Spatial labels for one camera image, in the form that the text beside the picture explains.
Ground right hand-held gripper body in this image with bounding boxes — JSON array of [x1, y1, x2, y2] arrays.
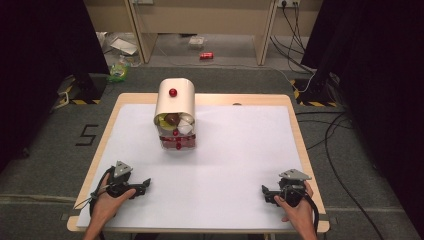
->
[[278, 168, 313, 208]]

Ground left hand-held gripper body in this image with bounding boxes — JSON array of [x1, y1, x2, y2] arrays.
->
[[105, 160, 138, 200]]

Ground pile of small capsules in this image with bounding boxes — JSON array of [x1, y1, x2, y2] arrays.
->
[[154, 112, 196, 135]]

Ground cream capsule box red knob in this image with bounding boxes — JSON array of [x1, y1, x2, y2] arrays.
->
[[153, 77, 197, 151]]

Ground person's left hand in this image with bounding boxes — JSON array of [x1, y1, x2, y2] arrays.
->
[[89, 173, 137, 224]]

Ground person's right hand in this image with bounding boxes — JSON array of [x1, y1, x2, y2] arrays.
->
[[273, 181, 318, 231]]

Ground white table mat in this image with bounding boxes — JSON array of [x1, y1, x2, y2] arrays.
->
[[76, 103, 313, 231]]

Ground black stand base hazard tape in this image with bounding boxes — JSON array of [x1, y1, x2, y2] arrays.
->
[[289, 74, 341, 108], [56, 73, 108, 106]]

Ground green snack bag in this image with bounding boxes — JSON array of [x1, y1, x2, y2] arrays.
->
[[106, 55, 132, 84]]

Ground black curtain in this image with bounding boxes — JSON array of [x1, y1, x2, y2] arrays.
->
[[0, 0, 111, 174], [301, 0, 424, 231]]

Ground white plastic bag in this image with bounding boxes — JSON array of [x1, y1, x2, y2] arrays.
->
[[95, 31, 141, 58]]

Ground clear plastic box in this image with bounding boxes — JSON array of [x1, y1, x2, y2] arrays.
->
[[188, 35, 207, 50]]

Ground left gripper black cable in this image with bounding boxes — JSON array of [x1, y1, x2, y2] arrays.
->
[[73, 166, 116, 219]]

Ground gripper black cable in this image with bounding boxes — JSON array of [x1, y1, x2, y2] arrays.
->
[[73, 166, 116, 219], [301, 192, 320, 234]]

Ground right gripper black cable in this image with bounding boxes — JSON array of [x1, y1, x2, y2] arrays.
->
[[301, 192, 320, 234]]

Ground black floor cable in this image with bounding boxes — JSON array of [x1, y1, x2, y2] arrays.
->
[[294, 111, 388, 240]]

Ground white floor cable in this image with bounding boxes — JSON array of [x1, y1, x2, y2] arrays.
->
[[253, 64, 316, 94]]

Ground black wall cables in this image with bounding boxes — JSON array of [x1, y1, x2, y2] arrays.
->
[[269, 1, 316, 75]]

